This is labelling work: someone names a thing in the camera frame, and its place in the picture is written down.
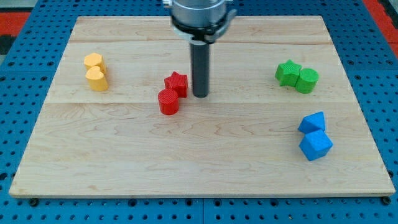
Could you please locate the blue triangular block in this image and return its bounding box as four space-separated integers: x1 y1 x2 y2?
298 111 326 134

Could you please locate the green star block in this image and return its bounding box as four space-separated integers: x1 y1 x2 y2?
275 59 302 87

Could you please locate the green cylinder block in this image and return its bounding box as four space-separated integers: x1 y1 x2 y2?
295 68 319 94

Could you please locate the blue cube block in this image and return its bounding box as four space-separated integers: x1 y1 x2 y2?
299 130 333 161

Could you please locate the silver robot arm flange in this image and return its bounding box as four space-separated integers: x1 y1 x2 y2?
162 0 237 45

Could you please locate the yellow heart block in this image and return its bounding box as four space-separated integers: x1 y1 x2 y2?
85 66 109 91

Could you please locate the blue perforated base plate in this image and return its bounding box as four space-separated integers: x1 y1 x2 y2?
1 1 397 223

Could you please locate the red cylinder block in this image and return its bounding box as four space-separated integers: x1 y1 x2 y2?
158 89 179 115

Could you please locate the light wooden board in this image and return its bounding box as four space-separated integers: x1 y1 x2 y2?
9 16 396 198

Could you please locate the yellow hexagon block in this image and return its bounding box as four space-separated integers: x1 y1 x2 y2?
83 52 106 74

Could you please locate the red star block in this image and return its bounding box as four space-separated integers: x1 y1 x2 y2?
164 71 188 98

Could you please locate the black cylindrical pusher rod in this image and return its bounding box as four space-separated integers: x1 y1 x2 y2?
190 44 210 98

